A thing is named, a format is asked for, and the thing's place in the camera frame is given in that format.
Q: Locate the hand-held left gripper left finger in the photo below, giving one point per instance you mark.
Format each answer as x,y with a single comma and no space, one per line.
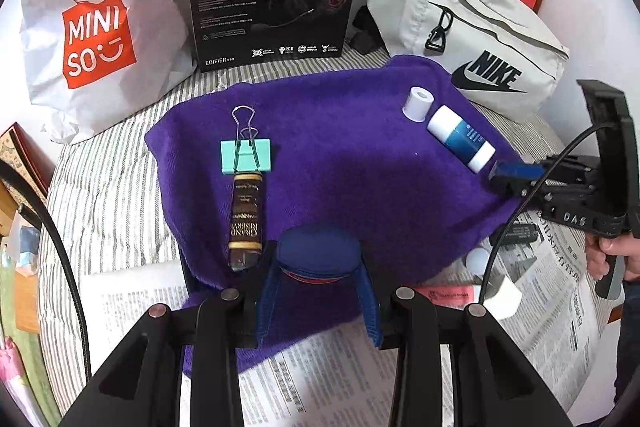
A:
265,307

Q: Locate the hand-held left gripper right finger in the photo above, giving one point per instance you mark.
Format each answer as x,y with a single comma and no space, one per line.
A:
367,302

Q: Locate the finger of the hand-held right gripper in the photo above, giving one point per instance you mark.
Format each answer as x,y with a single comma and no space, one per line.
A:
507,186
515,169

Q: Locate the white and blue bottle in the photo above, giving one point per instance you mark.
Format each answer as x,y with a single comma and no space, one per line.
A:
462,137

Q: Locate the pink and blue round container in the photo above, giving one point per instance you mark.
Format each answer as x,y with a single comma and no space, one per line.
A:
317,254

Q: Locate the mint green binder clip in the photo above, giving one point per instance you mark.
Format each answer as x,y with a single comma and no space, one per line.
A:
247,157

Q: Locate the person's right hand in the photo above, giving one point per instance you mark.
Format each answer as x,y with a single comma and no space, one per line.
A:
620,248

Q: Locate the black tube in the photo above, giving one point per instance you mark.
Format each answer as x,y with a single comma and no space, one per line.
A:
520,234

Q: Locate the pink tube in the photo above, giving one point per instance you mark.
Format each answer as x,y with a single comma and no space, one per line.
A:
445,296

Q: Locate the newspaper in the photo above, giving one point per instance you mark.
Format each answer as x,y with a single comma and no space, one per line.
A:
320,387

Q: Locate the white squeeze tube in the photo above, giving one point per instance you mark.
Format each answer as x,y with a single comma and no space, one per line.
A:
505,299

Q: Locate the purple towel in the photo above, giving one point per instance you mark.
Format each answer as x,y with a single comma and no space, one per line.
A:
340,167

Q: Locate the grey waist bag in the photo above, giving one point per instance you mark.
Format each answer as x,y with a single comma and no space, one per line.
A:
490,32

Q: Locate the striped bed sheet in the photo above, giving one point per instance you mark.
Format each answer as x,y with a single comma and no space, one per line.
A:
100,187

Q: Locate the translucent box blue contents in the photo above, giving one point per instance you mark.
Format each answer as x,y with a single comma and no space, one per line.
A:
29,252

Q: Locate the wooden nightstand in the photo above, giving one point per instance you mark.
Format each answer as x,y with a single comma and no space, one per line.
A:
20,297

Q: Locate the pink cloth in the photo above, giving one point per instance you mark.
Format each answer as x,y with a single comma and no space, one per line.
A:
20,387

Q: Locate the patterned book red edge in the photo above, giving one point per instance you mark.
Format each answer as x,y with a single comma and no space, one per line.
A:
22,157

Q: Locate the white plastic shopping bag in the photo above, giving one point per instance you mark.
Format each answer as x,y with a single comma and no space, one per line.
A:
100,7

